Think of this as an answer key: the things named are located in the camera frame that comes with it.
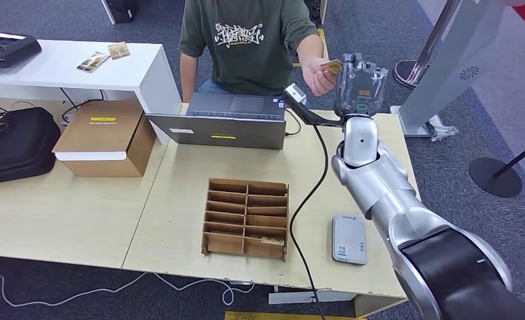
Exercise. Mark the person's left hand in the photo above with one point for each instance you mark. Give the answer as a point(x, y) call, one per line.
point(319, 81)

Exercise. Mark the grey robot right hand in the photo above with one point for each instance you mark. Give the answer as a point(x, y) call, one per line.
point(359, 88)

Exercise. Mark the yellow printed ID card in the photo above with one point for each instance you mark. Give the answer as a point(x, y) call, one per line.
point(331, 66)

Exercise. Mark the brown slotted card organizer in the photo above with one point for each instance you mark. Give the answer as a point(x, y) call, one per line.
point(246, 207)

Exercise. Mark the tan printed room key card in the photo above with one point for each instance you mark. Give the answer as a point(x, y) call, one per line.
point(272, 241)

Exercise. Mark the person's left forearm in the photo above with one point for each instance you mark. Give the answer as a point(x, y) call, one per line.
point(308, 50)

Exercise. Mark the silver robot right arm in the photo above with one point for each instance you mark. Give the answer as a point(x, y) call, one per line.
point(390, 194)

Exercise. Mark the person's right forearm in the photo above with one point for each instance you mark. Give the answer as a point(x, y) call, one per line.
point(189, 77)

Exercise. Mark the person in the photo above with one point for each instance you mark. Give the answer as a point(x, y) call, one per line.
point(244, 66)

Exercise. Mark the grey card reader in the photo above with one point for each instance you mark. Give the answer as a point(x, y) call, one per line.
point(349, 240)

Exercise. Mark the small printed card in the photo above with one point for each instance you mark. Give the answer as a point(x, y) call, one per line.
point(119, 50)

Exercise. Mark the long printed card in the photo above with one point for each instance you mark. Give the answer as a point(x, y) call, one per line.
point(93, 62)

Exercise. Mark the yellow floor tape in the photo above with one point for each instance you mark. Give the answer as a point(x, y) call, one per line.
point(324, 44)

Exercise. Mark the silver kiosk stand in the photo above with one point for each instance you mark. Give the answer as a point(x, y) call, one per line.
point(448, 70)

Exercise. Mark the clear plastic bag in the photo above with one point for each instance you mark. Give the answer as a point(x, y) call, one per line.
point(443, 132)

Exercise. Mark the grey open laptop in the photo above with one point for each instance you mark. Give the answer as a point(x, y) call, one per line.
point(226, 132)

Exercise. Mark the black cabinet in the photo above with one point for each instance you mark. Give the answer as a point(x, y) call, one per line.
point(122, 11)

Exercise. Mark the white desk foot bar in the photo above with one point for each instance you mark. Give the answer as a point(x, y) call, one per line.
point(288, 297)

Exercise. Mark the brown cardboard box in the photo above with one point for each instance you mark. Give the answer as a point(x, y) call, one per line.
point(106, 132)

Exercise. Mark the white side table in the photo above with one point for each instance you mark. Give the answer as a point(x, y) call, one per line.
point(59, 68)

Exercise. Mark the black carrying case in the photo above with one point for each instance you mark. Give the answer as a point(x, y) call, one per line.
point(18, 146)

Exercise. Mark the black controller device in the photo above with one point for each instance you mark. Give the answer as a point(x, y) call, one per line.
point(9, 50)

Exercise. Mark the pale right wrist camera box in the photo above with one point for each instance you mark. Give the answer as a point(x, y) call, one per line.
point(296, 93)

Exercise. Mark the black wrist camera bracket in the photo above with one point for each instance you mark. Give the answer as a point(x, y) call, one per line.
point(308, 117)

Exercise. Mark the chrome stanchion post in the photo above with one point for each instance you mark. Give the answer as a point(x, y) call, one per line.
point(405, 74)

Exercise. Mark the black stanchion post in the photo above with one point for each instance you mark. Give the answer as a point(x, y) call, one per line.
point(494, 179)

